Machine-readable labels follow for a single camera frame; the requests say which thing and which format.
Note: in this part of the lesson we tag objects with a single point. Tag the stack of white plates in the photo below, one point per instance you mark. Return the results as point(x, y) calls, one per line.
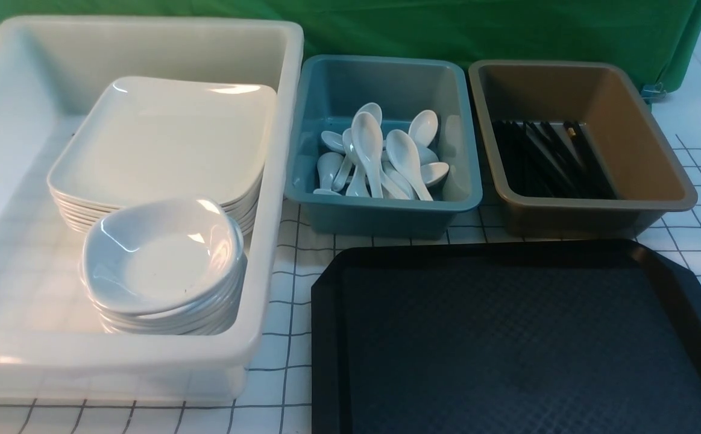
point(243, 210)

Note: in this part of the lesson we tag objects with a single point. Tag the white spoon in bin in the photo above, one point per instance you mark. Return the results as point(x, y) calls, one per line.
point(423, 128)
point(347, 162)
point(434, 172)
point(373, 109)
point(403, 155)
point(328, 167)

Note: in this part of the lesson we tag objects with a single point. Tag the large white plastic bin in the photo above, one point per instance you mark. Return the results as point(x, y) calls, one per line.
point(53, 349)

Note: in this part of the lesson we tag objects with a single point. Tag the black chopsticks in bin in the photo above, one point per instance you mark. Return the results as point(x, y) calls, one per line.
point(543, 161)

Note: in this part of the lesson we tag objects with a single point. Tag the white square bowl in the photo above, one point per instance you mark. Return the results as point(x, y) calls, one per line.
point(161, 255)

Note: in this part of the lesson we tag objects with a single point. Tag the teal plastic spoon bin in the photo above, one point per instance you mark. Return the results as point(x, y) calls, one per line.
point(332, 89)

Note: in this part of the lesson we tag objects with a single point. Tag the brown plastic chopstick bin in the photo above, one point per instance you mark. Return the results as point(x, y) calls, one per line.
point(638, 159)

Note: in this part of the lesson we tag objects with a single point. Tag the black serving tray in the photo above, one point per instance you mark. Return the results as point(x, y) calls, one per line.
point(588, 336)

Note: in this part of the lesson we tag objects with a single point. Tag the green cloth backdrop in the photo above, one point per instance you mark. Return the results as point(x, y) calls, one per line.
point(651, 41)

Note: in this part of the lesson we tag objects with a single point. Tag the large white rectangular plate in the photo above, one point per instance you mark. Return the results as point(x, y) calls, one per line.
point(148, 139)

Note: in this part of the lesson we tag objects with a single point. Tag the stack of white bowls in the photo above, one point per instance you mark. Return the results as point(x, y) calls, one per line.
point(205, 313)

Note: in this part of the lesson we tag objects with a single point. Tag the white ceramic soup spoon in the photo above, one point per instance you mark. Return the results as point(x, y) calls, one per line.
point(367, 140)

